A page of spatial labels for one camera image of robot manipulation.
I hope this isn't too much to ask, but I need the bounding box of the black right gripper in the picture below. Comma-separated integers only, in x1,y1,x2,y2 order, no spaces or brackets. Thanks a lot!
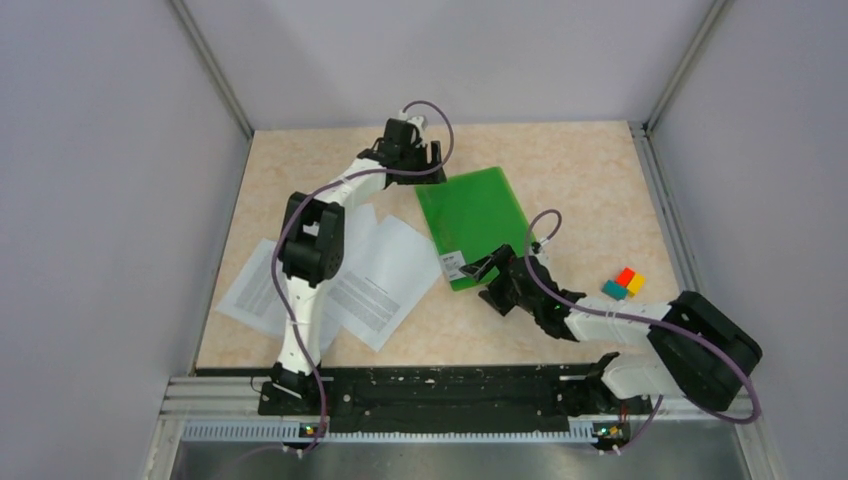
460,243,541,316

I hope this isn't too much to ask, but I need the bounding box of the green plastic clip folder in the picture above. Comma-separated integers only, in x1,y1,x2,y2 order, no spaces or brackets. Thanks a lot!
415,167,529,292

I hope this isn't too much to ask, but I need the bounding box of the white printed paper sheet front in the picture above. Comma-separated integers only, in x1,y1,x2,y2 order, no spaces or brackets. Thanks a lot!
324,216,442,351

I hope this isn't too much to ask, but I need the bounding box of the white printed paper sheet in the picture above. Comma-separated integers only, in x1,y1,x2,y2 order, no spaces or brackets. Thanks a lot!
215,239,288,340
324,216,442,351

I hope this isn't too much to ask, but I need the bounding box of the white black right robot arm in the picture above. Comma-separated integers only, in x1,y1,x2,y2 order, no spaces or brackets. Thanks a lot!
458,242,763,414

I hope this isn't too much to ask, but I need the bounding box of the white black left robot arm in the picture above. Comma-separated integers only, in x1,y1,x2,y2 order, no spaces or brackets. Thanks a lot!
258,113,446,416

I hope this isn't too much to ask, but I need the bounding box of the teal block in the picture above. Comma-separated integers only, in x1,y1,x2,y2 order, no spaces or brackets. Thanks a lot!
601,280,629,301

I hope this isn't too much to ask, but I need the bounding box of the red block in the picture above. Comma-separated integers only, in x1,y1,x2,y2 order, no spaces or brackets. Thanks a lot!
615,267,636,288

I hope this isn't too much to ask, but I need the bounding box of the yellow block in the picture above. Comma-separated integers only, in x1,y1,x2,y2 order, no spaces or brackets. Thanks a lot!
626,273,646,297

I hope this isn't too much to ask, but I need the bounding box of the white printed paper sheet left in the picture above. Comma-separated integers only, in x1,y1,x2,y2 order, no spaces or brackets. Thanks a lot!
215,239,288,340

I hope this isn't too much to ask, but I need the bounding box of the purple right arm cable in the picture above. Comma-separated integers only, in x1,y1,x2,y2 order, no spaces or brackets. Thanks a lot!
523,209,763,457

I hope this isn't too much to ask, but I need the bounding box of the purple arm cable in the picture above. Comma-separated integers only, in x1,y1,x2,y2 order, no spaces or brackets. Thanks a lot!
271,100,455,458
523,209,763,457

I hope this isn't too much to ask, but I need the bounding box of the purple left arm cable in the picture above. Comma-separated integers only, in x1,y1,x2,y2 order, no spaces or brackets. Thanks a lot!
271,100,455,458

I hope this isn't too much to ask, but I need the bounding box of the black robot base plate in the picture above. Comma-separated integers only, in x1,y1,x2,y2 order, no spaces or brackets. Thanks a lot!
195,362,723,435

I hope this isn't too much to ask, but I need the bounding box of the aluminium corner post left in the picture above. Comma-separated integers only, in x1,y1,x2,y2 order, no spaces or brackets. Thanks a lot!
165,0,255,140

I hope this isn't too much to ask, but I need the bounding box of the aluminium corner post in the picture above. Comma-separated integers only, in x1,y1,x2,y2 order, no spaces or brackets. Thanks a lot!
165,0,255,140
642,0,734,137

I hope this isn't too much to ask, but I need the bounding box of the aluminium frame rail front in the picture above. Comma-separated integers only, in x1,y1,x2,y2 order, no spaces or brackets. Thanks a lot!
142,374,783,480

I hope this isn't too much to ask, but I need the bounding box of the aluminium corner post right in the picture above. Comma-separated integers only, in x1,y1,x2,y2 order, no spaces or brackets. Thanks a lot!
642,0,734,137

